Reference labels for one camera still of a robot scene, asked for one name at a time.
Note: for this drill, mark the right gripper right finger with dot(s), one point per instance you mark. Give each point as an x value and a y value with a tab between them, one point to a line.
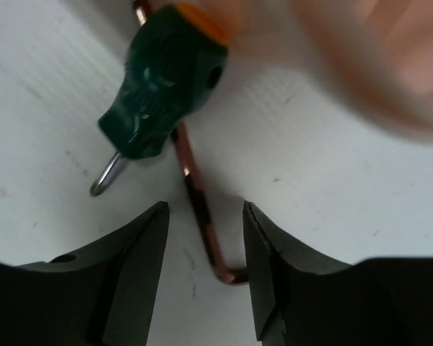
301	296

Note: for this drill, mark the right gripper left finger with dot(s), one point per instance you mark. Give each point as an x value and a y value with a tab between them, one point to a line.
100	294

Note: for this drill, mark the brown hex key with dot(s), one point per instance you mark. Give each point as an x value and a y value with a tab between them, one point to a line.
192	178

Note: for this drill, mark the green orange stubby screwdriver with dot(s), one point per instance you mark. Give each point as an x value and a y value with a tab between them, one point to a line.
172	67

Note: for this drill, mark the pink plastic toolbox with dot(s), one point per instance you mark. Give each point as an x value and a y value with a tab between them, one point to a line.
373	57

